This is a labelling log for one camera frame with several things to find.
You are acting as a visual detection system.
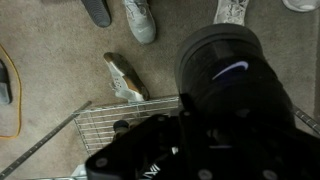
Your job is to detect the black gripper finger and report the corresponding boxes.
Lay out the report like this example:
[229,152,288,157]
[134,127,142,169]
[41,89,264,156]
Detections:
[85,115,187,180]

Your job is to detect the black Nike sneaker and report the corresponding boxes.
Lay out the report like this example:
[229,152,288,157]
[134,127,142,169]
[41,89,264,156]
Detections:
[175,24,295,129]

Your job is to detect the white tan sneaker by rack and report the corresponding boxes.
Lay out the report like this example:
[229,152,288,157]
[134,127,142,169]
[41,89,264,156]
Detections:
[103,52,150,102]

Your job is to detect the grey sneaker with orange lining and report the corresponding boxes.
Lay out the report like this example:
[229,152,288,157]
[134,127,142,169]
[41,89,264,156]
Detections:
[123,0,156,44]

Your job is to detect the grey sneaker middle floor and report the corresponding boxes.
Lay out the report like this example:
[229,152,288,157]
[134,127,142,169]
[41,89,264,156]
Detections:
[213,0,250,26]

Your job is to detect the grey sneaker floor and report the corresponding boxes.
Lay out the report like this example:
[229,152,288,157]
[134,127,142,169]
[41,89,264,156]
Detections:
[282,0,320,12]
[213,0,250,26]

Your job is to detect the grey sneaker right floor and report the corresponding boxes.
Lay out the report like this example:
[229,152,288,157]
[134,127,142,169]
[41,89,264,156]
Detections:
[282,0,320,12]

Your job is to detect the dark grey slipper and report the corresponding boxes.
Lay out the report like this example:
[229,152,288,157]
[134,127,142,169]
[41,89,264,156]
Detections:
[81,0,111,28]

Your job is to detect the black Nike slide sandal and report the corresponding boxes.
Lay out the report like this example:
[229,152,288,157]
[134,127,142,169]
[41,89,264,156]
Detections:
[0,59,12,105]

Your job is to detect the chrome wire shoe rack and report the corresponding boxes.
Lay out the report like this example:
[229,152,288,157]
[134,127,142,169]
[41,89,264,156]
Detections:
[0,95,320,180]

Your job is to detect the yellow cable on floor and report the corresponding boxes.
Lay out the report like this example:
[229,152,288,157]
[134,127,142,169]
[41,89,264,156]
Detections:
[0,43,24,140]

